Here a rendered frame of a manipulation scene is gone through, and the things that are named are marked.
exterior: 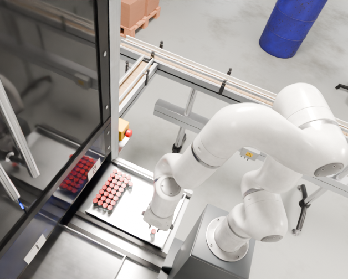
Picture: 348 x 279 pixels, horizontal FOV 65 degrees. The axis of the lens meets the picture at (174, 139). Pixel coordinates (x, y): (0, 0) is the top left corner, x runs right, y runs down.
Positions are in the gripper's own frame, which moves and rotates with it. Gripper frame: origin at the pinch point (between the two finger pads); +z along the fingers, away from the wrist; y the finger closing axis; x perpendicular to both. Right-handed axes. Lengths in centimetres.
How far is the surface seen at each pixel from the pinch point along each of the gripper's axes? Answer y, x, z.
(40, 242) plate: -31.4, -23.3, -2.9
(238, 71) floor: 8, 261, 99
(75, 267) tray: -20.1, -22.8, 11.1
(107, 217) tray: -19.4, -1.5, 11.1
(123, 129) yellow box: -31.1, 31.8, -3.4
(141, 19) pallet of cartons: -134, 271, 90
